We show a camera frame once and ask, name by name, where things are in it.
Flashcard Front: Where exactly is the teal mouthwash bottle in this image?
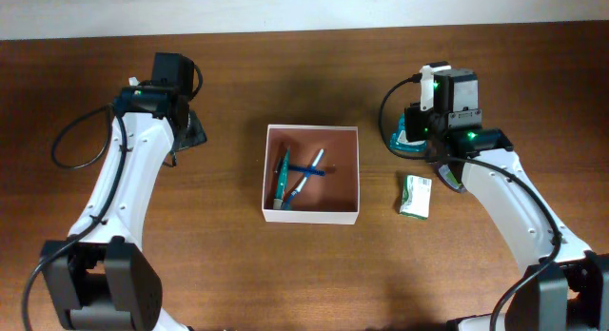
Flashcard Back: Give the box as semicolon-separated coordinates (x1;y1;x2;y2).
390;116;427;153

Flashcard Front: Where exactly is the clear foam soap dispenser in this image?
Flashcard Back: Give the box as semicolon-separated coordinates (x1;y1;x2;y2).
434;162;467;194

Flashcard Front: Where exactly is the teal toothpaste tube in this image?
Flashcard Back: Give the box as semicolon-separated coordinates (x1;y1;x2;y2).
273;148;290;210

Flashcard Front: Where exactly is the blue white toothbrush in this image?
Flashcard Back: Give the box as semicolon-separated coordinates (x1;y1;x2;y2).
281;149;324;210

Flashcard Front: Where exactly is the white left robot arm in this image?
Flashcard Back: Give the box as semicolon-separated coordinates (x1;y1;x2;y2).
21;52;206;330

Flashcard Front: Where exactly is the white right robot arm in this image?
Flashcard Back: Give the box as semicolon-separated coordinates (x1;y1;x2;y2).
405;62;608;330

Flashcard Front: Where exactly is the green white soap packet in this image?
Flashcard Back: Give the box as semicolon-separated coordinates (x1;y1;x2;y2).
399;175;432;220

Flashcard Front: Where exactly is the pink open cardboard box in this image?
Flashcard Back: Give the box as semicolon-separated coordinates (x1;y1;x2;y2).
262;125;361;225

